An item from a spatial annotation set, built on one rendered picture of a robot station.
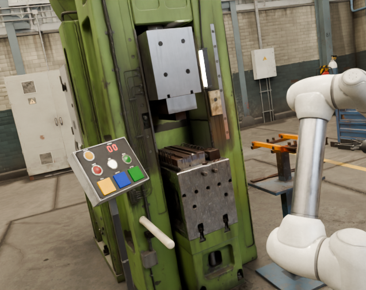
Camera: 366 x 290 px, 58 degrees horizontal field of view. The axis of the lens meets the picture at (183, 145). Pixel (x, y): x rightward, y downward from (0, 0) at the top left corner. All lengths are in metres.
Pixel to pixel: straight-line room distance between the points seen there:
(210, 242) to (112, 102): 1.09
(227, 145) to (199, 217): 0.58
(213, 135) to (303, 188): 1.14
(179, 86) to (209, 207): 0.79
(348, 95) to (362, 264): 0.57
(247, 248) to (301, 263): 1.45
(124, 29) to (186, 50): 0.39
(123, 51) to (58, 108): 5.22
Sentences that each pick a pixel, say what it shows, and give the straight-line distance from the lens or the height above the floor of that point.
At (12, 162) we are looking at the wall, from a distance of 8.08.
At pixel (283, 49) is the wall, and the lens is 9.81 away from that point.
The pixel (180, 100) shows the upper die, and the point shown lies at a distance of 2.05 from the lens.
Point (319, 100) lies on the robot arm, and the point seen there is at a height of 1.30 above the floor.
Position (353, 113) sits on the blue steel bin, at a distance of 5.79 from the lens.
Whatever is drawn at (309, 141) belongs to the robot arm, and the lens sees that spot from 1.34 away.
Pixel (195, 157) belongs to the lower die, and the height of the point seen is 0.97.
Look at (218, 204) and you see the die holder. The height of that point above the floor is 0.64.
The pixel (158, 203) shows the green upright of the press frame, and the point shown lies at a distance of 2.23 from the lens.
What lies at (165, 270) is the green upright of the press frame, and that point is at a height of 0.22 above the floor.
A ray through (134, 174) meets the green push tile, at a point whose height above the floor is 1.01.
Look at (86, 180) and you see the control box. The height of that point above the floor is 1.06.
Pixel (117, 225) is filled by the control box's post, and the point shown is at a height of 0.74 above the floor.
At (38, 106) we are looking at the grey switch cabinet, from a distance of 7.26.
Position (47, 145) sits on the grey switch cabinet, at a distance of 7.30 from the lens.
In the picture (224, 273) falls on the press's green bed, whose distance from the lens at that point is 2.42.
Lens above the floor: 1.44
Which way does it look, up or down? 11 degrees down
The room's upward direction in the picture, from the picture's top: 10 degrees counter-clockwise
